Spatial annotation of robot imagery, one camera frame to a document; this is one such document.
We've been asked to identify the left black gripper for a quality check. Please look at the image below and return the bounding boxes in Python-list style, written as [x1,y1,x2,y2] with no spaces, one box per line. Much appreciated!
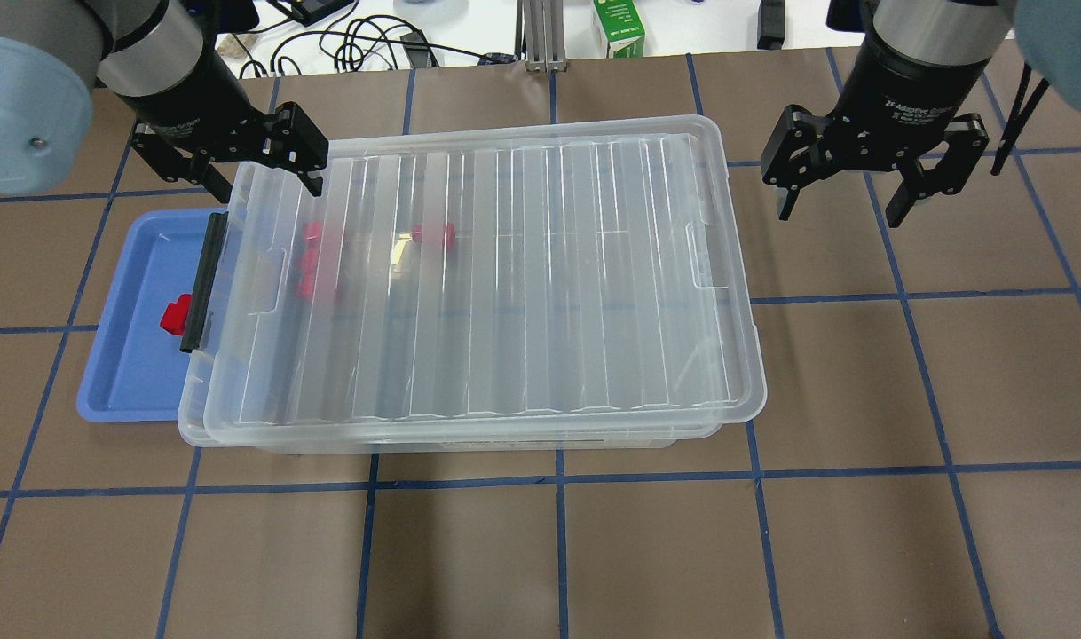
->
[128,39,329,205]

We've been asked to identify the aluminium frame post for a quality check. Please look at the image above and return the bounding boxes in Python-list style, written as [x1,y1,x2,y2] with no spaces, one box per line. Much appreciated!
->
[516,0,568,74]

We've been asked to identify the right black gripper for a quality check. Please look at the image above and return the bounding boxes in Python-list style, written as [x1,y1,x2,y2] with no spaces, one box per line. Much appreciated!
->
[761,26,990,229]

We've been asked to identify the clear plastic box lid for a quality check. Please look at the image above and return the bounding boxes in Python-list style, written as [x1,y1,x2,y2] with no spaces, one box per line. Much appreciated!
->
[203,114,768,445]

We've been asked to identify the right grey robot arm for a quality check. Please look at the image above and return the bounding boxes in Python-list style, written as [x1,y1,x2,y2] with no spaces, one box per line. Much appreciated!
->
[761,1,1081,229]

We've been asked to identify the blue plastic tray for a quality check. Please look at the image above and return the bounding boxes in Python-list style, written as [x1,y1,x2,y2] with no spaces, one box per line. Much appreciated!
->
[75,208,213,423]

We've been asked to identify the red block cluster in box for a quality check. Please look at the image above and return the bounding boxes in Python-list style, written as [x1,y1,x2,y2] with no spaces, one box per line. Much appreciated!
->
[296,221,346,302]

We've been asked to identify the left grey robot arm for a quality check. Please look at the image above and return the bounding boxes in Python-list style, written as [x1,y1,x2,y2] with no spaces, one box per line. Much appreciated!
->
[0,1,329,203]

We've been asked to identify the green white carton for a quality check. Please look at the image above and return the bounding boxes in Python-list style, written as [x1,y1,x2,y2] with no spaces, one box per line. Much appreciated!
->
[590,0,648,59]

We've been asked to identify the black box latch handle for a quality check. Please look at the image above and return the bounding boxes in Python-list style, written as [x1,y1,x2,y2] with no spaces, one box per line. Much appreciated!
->
[179,210,229,352]

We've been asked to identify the clear plastic storage box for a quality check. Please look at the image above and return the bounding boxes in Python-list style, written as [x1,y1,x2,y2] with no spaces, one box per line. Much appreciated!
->
[178,133,755,456]

